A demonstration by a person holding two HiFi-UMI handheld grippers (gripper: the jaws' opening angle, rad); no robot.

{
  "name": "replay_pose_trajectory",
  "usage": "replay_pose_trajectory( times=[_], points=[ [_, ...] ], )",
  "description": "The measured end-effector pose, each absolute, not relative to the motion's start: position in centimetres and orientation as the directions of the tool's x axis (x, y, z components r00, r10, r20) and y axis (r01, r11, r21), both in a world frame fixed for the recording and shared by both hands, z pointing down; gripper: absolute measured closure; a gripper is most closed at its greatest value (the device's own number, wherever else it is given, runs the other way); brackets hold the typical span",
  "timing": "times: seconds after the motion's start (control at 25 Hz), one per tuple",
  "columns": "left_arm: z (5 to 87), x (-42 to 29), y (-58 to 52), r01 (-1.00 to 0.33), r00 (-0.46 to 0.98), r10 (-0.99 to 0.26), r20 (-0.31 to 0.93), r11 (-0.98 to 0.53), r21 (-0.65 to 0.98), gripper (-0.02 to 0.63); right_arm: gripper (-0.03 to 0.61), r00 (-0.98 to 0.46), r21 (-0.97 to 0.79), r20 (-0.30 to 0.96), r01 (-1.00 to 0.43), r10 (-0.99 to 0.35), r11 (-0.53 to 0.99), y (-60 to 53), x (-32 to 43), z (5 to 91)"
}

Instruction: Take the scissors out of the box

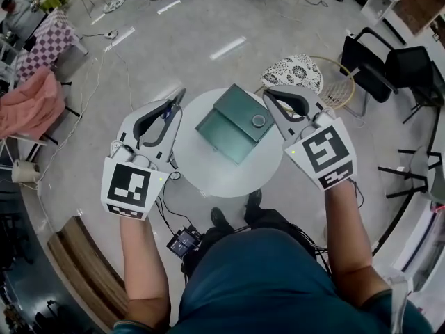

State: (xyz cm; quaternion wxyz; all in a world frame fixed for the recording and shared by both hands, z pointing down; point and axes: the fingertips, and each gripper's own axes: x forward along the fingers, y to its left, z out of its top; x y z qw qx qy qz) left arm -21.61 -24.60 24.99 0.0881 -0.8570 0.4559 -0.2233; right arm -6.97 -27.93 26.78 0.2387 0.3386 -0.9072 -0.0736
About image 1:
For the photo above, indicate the purple checkered tablecloth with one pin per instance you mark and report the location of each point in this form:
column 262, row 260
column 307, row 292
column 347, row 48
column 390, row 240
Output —
column 47, row 44

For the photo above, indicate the white patterned round plate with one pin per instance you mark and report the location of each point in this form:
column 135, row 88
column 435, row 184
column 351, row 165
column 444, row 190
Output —
column 114, row 3

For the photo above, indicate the cream thread roll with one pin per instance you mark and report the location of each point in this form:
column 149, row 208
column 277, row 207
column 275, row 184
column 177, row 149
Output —
column 24, row 170

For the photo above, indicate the person's left forearm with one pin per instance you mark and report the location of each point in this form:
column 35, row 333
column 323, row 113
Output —
column 144, row 270

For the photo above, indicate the black device with screen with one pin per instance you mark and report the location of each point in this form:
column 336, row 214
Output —
column 182, row 242

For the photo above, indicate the person's left black shoe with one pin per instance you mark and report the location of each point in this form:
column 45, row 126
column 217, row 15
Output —
column 221, row 219

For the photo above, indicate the person's right forearm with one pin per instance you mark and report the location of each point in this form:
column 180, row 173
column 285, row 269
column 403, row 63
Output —
column 351, row 242

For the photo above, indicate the pink cloth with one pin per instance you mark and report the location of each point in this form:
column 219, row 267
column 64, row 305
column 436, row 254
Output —
column 31, row 106

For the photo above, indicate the white power strip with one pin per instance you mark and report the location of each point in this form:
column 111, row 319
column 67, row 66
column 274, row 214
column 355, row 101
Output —
column 111, row 34

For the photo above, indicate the black armchair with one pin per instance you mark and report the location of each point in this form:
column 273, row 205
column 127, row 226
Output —
column 403, row 68

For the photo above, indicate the person's right black shoe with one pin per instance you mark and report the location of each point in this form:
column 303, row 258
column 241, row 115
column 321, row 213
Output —
column 253, row 202

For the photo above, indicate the small dark round cap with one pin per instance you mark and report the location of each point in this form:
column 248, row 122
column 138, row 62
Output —
column 259, row 120

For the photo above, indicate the person's black shoe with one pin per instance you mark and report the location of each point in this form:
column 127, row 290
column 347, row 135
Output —
column 221, row 219
column 253, row 202

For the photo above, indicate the person's teal shirt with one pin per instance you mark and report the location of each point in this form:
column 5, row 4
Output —
column 257, row 284

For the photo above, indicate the black and grey chair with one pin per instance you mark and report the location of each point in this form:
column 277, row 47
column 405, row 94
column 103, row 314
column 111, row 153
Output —
column 417, row 169

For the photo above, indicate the white open shelf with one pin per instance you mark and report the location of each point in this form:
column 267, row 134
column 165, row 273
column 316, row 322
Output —
column 379, row 2

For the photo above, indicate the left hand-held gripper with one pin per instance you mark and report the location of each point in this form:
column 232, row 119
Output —
column 129, row 185

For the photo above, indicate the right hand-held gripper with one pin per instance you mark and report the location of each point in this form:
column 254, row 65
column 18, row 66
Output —
column 323, row 153

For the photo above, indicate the wooden board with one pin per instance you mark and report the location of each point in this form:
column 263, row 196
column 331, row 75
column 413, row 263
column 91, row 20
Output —
column 87, row 270

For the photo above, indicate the person's black trousers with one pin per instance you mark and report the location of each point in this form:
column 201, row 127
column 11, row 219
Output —
column 278, row 221

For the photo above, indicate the floral patterned stool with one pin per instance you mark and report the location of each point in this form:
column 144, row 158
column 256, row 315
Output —
column 293, row 71

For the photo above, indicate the green box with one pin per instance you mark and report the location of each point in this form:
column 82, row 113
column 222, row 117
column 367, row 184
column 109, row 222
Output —
column 233, row 125

